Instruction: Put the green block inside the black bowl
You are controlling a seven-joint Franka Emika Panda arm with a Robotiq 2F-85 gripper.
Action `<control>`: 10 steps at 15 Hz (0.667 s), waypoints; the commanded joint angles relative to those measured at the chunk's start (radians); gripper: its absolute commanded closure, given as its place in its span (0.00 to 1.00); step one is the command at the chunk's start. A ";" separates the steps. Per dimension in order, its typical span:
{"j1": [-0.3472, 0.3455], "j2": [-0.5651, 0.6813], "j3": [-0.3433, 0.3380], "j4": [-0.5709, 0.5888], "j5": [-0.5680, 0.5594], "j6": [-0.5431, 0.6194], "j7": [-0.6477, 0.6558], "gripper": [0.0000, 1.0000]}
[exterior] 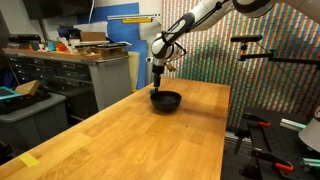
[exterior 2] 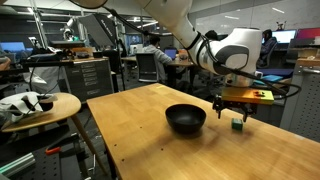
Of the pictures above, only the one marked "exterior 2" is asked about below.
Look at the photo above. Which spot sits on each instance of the blue cushion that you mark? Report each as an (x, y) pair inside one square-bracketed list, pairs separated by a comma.
[(280, 71)]

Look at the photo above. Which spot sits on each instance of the open laptop blue screen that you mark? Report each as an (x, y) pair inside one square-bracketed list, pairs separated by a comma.
[(170, 53)]

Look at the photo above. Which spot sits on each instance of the grey drawer cabinet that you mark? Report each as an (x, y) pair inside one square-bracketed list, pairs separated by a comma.
[(88, 78)]

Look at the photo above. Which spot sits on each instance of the teal tablet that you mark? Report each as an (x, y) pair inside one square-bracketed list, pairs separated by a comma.
[(271, 78)]

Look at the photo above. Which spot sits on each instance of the wooden box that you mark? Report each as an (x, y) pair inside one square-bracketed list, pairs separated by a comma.
[(308, 58)]

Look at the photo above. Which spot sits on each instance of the round wooden side table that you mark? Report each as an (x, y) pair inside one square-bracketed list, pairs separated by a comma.
[(66, 106)]

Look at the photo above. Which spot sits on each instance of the green block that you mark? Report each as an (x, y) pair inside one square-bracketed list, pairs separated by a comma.
[(237, 124)]

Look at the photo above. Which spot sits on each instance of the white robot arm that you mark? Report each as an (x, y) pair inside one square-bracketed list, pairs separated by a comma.
[(173, 16)]

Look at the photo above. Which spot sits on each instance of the red lit monitor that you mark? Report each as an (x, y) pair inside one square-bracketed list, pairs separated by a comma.
[(308, 33)]

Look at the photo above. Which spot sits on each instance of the person in dark hoodie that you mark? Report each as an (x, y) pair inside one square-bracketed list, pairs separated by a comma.
[(268, 45)]

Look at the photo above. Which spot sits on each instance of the person in grey hoodie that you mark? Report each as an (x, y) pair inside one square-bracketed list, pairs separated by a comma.
[(160, 58)]

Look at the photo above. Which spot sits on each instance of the grey perforated cabinet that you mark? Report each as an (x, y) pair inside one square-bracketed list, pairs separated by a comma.
[(305, 103)]

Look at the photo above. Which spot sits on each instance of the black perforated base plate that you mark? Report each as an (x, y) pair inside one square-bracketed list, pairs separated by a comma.
[(50, 166)]

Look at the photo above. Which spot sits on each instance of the grey plastic bin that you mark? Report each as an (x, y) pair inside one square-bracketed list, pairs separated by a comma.
[(271, 115)]

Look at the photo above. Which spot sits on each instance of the orange yellow wrist camera box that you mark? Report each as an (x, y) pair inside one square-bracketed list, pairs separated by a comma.
[(246, 95)]

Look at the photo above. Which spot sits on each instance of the white cloth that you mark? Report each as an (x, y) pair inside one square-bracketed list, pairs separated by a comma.
[(13, 106)]

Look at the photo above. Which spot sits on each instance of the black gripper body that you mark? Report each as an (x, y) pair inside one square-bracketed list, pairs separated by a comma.
[(235, 105)]

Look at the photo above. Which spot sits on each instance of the black round object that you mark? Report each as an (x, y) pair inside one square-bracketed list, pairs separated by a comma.
[(46, 103)]

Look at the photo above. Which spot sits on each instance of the black softbox light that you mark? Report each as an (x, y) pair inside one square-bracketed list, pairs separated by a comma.
[(98, 30)]

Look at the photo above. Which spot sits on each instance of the aluminium extrusion bar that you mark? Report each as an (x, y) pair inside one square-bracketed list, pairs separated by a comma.
[(16, 165)]

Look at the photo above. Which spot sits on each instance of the blue lit monitor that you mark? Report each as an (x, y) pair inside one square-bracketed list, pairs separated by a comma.
[(11, 46)]

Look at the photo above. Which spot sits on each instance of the black bowl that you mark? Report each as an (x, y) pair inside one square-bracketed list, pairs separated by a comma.
[(185, 117)]

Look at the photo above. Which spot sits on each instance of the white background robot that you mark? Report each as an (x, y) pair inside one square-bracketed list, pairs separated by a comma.
[(68, 31)]

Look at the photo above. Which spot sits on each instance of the bright computer monitor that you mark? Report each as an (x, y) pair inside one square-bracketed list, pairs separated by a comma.
[(284, 36)]

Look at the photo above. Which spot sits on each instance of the black mesh office chair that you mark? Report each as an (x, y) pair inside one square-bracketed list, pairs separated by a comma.
[(146, 68)]

